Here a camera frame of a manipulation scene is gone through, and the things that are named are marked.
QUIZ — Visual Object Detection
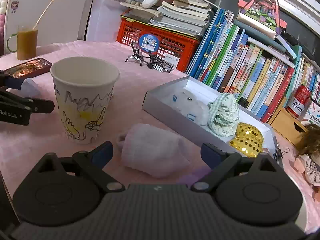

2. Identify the brown haired doll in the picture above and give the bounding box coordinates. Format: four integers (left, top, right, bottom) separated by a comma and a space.
294, 123, 320, 202

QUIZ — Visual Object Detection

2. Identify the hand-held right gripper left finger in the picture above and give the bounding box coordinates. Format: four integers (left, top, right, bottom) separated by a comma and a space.
35, 141, 125, 193

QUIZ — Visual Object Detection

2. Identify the white fluffy plush toy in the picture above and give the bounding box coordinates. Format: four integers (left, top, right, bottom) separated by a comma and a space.
172, 90, 210, 126

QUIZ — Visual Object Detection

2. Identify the clear plastic cup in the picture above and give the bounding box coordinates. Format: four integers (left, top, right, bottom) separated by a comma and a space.
21, 78, 42, 98

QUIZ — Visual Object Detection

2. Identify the triangular toy house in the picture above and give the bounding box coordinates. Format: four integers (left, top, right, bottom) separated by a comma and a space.
236, 0, 288, 39

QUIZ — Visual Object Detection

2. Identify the paper cup with yellow doodles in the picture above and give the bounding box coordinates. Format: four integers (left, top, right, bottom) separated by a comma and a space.
50, 57, 120, 145

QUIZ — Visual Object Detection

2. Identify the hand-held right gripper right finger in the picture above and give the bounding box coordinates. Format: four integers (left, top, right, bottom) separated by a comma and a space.
191, 143, 283, 193

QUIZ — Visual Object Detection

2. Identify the wooden stirring stick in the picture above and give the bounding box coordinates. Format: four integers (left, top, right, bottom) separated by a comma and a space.
32, 0, 57, 30

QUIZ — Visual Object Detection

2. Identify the gold sequin bow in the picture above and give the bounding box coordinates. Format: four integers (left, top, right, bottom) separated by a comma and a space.
229, 122, 264, 158

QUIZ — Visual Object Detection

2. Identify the stack of flat lying books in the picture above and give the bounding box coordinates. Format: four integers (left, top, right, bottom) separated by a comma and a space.
149, 0, 212, 37

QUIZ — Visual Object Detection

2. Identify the green checked floral cloth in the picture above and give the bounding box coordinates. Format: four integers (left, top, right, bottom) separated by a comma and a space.
207, 93, 240, 137

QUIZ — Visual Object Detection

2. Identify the glass mug of brown drink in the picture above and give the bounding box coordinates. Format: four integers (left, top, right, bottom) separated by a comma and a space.
7, 25, 38, 60

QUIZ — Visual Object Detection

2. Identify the pale towel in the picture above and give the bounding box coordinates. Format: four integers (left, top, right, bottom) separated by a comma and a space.
116, 124, 192, 178

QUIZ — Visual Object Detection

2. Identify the small wooden drawer box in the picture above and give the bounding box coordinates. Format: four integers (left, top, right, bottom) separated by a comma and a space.
267, 97, 308, 150

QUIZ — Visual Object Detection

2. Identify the black binder clip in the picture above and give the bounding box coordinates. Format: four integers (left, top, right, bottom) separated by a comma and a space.
274, 142, 290, 161

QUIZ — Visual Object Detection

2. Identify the row of colourful picture books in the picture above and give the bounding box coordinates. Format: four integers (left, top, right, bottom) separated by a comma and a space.
186, 9, 297, 123

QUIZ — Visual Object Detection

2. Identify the row of small paperback books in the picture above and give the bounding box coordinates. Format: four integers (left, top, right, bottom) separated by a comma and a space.
295, 55, 320, 105

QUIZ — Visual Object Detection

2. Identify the white paper sheet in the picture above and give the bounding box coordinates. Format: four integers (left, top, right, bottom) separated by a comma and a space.
86, 0, 128, 43

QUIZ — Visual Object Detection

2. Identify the red plastic crate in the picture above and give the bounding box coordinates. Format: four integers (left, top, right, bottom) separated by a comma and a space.
117, 15, 200, 73

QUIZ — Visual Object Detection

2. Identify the round blue sticker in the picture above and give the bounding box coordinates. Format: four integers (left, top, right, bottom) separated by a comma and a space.
138, 33, 159, 54

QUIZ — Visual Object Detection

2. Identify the white cardboard box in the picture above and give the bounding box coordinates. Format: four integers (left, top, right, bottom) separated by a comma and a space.
142, 76, 278, 157

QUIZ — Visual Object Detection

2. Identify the pink striped tablecloth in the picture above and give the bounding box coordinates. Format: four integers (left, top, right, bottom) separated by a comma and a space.
0, 40, 320, 233

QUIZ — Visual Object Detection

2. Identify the red beer can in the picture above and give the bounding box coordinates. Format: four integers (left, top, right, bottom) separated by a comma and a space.
286, 85, 312, 118

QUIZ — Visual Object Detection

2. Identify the white label printer carton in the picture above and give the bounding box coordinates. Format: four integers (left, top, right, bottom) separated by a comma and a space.
301, 100, 320, 127

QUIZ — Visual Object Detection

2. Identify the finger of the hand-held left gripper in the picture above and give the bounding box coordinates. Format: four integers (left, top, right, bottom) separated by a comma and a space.
0, 90, 55, 113
0, 70, 27, 90

